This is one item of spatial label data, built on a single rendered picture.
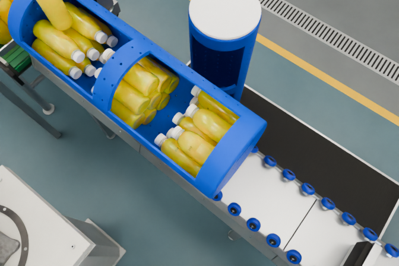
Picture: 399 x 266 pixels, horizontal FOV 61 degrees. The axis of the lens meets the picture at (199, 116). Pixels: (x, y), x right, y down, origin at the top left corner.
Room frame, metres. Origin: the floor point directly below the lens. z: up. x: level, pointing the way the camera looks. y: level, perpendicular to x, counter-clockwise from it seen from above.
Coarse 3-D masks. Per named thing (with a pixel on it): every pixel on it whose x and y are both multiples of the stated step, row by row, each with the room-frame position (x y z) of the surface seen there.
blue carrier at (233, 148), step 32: (32, 0) 0.75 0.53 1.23; (64, 0) 0.87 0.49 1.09; (32, 32) 0.75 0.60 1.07; (128, 32) 0.64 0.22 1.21; (96, 64) 0.68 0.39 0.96; (128, 64) 0.51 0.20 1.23; (96, 96) 0.45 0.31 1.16; (192, 96) 0.52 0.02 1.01; (224, 96) 0.43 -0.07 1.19; (128, 128) 0.36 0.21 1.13; (160, 128) 0.42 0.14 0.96; (256, 128) 0.32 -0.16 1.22; (224, 160) 0.23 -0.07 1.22
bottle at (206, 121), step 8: (192, 112) 0.40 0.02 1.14; (200, 112) 0.40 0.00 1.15; (208, 112) 0.40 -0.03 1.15; (200, 120) 0.37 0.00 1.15; (208, 120) 0.37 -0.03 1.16; (216, 120) 0.37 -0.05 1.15; (224, 120) 0.38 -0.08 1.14; (200, 128) 0.35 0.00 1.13; (208, 128) 0.35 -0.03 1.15; (216, 128) 0.34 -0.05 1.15; (224, 128) 0.34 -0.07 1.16; (208, 136) 0.33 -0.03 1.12; (216, 136) 0.32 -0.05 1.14
